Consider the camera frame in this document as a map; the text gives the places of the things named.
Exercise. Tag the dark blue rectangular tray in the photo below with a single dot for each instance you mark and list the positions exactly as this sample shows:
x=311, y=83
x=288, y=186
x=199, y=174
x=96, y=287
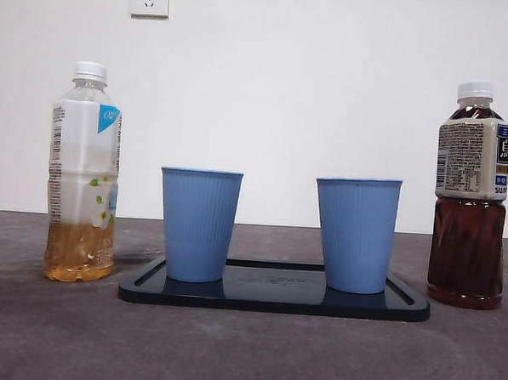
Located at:
x=274, y=299

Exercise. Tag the dark oolong tea bottle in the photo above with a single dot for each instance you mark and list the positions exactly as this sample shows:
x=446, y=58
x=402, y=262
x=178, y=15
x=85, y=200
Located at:
x=466, y=243

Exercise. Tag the clear jasmine tea bottle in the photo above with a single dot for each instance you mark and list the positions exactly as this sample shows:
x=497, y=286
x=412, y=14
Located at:
x=79, y=147

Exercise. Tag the blue ribbed plastic cup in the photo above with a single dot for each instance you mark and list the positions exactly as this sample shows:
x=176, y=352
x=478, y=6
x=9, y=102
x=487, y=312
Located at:
x=356, y=233
x=197, y=225

